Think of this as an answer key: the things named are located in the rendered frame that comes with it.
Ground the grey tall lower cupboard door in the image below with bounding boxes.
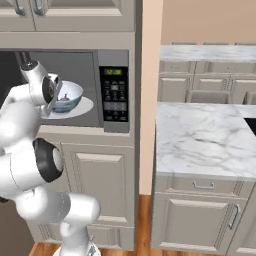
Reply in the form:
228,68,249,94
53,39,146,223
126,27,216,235
60,142,135,228

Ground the light blue bowl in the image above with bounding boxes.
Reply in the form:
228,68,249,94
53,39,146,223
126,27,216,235
52,80,85,114

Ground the grey built-in microwave oven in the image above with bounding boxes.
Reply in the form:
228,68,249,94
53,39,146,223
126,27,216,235
0,49,131,134

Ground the grey counter cupboard door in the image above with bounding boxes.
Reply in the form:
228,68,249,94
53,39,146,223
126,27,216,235
151,192,248,256

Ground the grey upper cupboard door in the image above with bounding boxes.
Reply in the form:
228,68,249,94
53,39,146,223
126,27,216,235
0,0,37,33
31,0,137,33

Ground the dark sink basin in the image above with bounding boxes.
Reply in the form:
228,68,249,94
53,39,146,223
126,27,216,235
244,116,256,137

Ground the dark microwave door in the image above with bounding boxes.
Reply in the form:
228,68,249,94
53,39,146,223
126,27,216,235
0,50,28,105

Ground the grey angled cupboard door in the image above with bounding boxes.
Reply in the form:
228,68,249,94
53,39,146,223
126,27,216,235
227,191,256,256

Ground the white round turntable plate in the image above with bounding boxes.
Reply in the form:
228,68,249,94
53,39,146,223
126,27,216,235
40,95,95,121

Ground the grey stool backrest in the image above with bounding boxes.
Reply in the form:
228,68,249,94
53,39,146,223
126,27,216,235
185,89,233,105

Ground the grey marble-topped cupboard run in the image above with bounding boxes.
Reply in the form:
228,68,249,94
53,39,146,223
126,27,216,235
157,41,256,105

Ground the grey bottom drawer front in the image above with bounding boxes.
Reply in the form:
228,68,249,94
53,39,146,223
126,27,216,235
27,220,135,252

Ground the grey counter drawer front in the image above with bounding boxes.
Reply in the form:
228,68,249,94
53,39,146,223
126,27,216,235
154,175,256,199

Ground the silver drawer handle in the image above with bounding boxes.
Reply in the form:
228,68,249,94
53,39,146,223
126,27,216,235
192,180,216,191

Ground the silver curved cupboard handle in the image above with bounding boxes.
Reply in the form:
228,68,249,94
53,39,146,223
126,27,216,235
227,203,242,231

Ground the silver cupboard door handle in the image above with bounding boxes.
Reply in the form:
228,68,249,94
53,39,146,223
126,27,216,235
32,0,47,16
13,0,27,16

